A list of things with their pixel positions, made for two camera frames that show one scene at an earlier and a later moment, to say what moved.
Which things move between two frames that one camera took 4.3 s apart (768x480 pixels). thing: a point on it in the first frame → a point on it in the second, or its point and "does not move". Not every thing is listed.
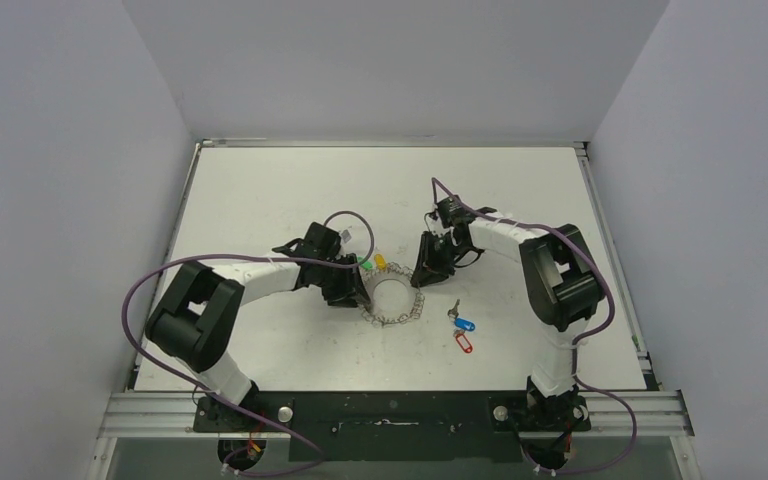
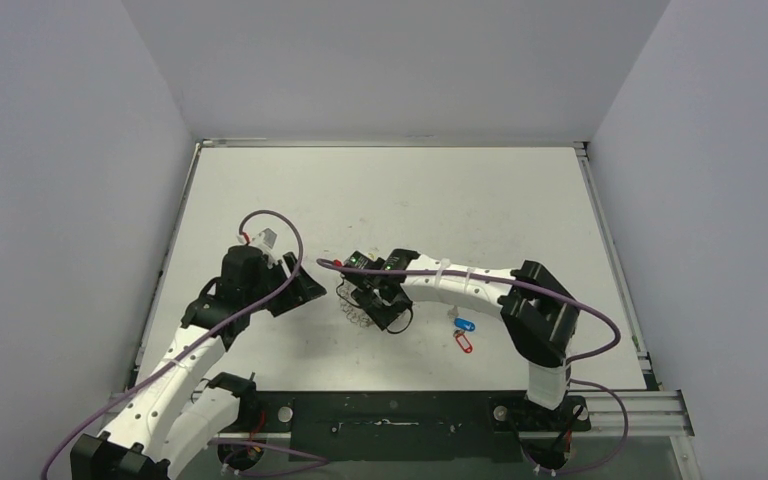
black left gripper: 349,292 → 305,289
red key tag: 464,343 does not move
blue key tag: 464,324 does not move
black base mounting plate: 396,427 does not move
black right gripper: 433,258 → 371,302
